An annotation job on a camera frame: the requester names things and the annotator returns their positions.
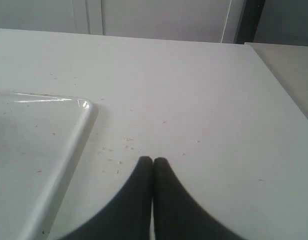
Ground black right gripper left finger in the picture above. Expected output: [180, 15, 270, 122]
[62, 156, 153, 240]

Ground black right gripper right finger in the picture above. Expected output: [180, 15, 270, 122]
[152, 157, 243, 240]

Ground white plastic tray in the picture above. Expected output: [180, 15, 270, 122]
[0, 92, 94, 240]

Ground white cabinet doors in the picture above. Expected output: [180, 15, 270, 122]
[0, 0, 244, 43]

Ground dark vertical post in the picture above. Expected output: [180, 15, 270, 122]
[234, 0, 266, 44]

